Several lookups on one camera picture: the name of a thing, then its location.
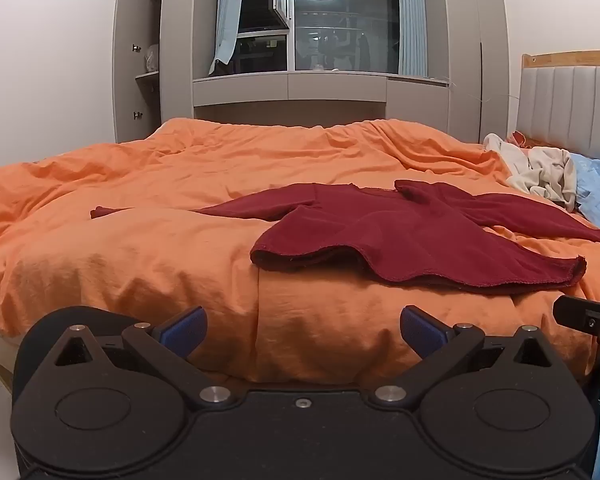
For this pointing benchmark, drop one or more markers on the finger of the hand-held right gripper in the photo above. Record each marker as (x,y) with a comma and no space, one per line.
(580,316)

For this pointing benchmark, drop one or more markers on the dark red long-sleeved shirt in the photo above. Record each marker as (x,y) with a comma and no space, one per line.
(405,230)

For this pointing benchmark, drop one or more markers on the window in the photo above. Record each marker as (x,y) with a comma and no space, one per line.
(340,20)

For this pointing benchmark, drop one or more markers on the light blue curtain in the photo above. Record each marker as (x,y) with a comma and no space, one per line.
(412,15)
(226,15)

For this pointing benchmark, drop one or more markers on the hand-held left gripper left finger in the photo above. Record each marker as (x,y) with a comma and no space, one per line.
(182,330)

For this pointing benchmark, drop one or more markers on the grey built-in wardrobe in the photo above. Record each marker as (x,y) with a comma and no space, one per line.
(460,35)

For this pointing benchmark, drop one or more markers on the grey padded wooden headboard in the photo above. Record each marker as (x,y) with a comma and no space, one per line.
(570,105)

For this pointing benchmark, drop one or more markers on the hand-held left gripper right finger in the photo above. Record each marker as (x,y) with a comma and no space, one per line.
(422,330)

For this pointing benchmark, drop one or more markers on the translucent bag on shelf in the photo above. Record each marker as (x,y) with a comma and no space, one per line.
(152,58)

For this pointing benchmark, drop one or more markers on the orange duvet bed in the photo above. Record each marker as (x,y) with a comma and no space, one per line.
(130,260)

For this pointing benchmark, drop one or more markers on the beige crumpled garment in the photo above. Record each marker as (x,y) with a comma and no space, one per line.
(540,170)

